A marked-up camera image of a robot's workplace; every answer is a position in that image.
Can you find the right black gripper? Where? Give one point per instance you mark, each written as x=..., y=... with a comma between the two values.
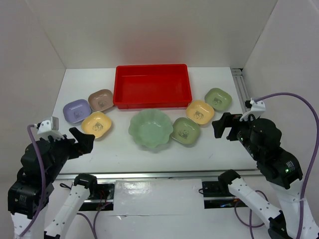
x=227, y=119

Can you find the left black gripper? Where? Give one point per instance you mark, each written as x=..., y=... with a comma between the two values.
x=85, y=141

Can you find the green square plate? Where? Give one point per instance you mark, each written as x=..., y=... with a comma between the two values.
x=218, y=99
x=185, y=131

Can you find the large green scalloped bowl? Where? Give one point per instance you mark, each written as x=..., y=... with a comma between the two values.
x=150, y=128

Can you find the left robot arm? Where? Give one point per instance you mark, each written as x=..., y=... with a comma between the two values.
x=28, y=197

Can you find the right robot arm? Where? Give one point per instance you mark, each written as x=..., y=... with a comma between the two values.
x=261, y=139

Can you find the red plastic bin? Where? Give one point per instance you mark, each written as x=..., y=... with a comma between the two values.
x=152, y=86

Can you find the yellow square plate left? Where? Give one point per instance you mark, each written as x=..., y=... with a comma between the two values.
x=96, y=124

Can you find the yellow square plate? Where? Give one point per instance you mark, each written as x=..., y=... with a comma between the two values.
x=96, y=124
x=200, y=112

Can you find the yellow square plate right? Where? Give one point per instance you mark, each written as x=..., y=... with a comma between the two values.
x=200, y=112

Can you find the purple square plate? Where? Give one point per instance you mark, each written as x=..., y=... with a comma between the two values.
x=76, y=111

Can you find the brown square plate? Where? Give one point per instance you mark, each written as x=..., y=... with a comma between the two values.
x=101, y=100

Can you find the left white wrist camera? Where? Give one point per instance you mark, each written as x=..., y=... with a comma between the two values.
x=49, y=128

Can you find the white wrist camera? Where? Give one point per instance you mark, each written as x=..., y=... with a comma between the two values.
x=49, y=128
x=255, y=108

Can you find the aluminium rail front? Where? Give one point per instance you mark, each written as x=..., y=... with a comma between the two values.
x=159, y=175

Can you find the aluminium rail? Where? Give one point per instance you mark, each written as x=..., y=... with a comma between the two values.
x=159, y=175
x=240, y=84

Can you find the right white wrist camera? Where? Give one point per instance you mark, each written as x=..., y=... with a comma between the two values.
x=255, y=108

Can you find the aluminium rail right side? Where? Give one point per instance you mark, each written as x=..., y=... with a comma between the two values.
x=240, y=84

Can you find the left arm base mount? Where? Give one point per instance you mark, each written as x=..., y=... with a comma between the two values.
x=102, y=195

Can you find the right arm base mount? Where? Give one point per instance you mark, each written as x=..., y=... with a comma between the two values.
x=214, y=198

